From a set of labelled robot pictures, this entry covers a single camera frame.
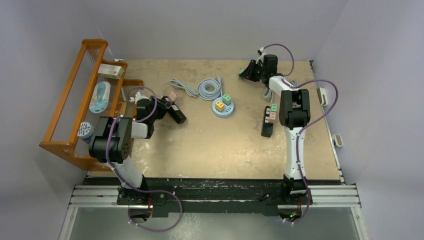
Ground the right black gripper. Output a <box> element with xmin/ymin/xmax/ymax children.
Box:
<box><xmin>240</xmin><ymin>60</ymin><xmax>267</xmax><ymax>83</ymax></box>

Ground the pink usb charger plug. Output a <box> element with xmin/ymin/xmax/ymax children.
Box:
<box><xmin>167</xmin><ymin>91</ymin><xmax>179</xmax><ymax>103</ymax></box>

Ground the green charger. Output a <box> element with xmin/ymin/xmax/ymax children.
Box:
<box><xmin>270</xmin><ymin>103</ymin><xmax>278</xmax><ymax>113</ymax></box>
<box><xmin>221</xmin><ymin>94</ymin><xmax>232</xmax><ymax>106</ymax></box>

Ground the round blue power socket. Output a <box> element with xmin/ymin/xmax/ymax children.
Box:
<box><xmin>211</xmin><ymin>96</ymin><xmax>235</xmax><ymax>118</ymax></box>

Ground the yellow usb charger plug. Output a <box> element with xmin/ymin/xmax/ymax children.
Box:
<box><xmin>214</xmin><ymin>100</ymin><xmax>225</xmax><ymax>112</ymax></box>

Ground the black power strip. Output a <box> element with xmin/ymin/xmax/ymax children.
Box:
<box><xmin>260</xmin><ymin>106</ymin><xmax>274</xmax><ymax>138</ymax></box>
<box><xmin>168</xmin><ymin>103</ymin><xmax>187</xmax><ymax>125</ymax></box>

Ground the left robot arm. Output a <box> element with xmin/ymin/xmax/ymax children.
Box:
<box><xmin>88</xmin><ymin>96</ymin><xmax>176</xmax><ymax>205</ymax></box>

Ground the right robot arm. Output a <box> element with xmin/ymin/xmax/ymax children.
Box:
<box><xmin>239</xmin><ymin>54</ymin><xmax>311</xmax><ymax>204</ymax></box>

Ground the green charger on black strip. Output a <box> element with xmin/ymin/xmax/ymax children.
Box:
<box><xmin>270</xmin><ymin>103</ymin><xmax>278</xmax><ymax>113</ymax></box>

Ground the orange snack packet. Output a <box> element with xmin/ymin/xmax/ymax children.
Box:
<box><xmin>113</xmin><ymin>101</ymin><xmax>127</xmax><ymax>117</ymax></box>

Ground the pink charger on black strip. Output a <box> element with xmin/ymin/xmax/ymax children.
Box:
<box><xmin>268</xmin><ymin>111</ymin><xmax>277</xmax><ymax>124</ymax></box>

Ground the white red box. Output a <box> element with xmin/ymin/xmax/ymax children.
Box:
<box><xmin>97</xmin><ymin>63</ymin><xmax>125</xmax><ymax>80</ymax></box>

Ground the blue blister pack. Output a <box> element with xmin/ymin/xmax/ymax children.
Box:
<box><xmin>89</xmin><ymin>81</ymin><xmax>111</xmax><ymax>114</ymax></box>

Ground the orange wooden rack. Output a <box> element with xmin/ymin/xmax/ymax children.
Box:
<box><xmin>39</xmin><ymin>39</ymin><xmax>144</xmax><ymax>172</ymax></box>

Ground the blue white cup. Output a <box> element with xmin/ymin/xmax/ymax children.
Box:
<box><xmin>77</xmin><ymin>121</ymin><xmax>95</xmax><ymax>144</ymax></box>

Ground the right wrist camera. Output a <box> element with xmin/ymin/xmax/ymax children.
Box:
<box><xmin>255</xmin><ymin>47</ymin><xmax>268</xmax><ymax>64</ymax></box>

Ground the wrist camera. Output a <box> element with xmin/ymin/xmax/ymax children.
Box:
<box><xmin>129</xmin><ymin>91</ymin><xmax>150</xmax><ymax>105</ymax></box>
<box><xmin>255</xmin><ymin>47</ymin><xmax>268</xmax><ymax>64</ymax></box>

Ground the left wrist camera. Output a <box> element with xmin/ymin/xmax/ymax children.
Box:
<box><xmin>129</xmin><ymin>91</ymin><xmax>150</xmax><ymax>105</ymax></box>

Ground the blue coiled cable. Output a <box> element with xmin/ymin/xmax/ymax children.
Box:
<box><xmin>197</xmin><ymin>76</ymin><xmax>222</xmax><ymax>101</ymax></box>

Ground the white wall bracket upper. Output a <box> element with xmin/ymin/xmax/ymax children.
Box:
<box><xmin>316</xmin><ymin>87</ymin><xmax>329</xmax><ymax>107</ymax></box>

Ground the white wall bracket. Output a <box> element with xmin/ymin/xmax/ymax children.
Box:
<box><xmin>316</xmin><ymin>87</ymin><xmax>329</xmax><ymax>107</ymax></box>
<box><xmin>331</xmin><ymin>134</ymin><xmax>344</xmax><ymax>148</ymax></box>

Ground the black metal base rail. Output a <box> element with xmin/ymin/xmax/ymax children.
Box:
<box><xmin>69</xmin><ymin>177</ymin><xmax>361</xmax><ymax>220</ymax></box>

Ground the white wall bracket lower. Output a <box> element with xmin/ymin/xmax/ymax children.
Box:
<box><xmin>331</xmin><ymin>134</ymin><xmax>344</xmax><ymax>148</ymax></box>

